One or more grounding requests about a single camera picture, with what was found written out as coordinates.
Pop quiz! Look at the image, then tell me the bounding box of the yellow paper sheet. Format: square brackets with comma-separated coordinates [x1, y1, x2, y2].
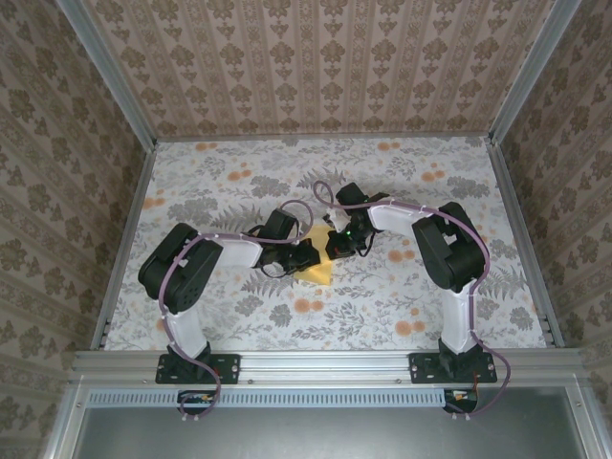
[292, 225, 335, 287]

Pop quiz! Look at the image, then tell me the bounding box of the grey metal sheet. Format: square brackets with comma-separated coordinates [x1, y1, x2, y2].
[71, 385, 594, 459]

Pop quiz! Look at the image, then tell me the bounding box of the floral patterned table mat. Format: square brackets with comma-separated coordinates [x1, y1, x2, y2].
[102, 136, 550, 354]

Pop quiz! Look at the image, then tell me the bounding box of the wide aluminium cross beam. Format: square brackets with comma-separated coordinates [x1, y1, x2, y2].
[70, 347, 588, 386]

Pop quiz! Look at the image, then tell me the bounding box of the black electronics box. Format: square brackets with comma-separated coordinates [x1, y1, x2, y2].
[177, 389, 217, 416]
[442, 387, 479, 415]

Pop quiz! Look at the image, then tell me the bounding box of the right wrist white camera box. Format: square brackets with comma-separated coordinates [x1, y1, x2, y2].
[323, 208, 351, 234]

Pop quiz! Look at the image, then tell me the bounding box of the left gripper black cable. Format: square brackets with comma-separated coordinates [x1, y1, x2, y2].
[260, 260, 295, 280]

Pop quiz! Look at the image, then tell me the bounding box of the thin aluminium cross rail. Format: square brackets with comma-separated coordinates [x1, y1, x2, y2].
[153, 133, 493, 143]

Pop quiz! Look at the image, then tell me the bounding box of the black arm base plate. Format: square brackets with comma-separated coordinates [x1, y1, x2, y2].
[155, 352, 241, 385]
[409, 351, 498, 385]

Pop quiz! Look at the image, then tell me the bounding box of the grey slotted cable duct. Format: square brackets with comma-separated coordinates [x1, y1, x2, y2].
[88, 387, 479, 409]

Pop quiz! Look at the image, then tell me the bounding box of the aluminium side rail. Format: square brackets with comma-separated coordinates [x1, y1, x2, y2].
[487, 138, 565, 348]
[90, 142, 159, 350]

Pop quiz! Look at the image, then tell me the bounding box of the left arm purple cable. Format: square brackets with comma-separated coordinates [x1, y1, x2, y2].
[161, 199, 307, 423]

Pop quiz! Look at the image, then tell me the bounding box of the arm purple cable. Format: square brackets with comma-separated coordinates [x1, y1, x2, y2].
[161, 199, 307, 423]
[313, 180, 513, 421]

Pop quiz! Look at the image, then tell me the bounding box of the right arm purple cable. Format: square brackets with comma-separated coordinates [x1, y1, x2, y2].
[313, 180, 513, 421]

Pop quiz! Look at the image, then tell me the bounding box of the aluminium corner post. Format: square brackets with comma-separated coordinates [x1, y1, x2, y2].
[488, 0, 582, 144]
[55, 0, 159, 149]

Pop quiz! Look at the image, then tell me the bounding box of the aluminium lower frame bar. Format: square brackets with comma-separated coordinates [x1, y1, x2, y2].
[42, 377, 95, 459]
[566, 377, 611, 459]

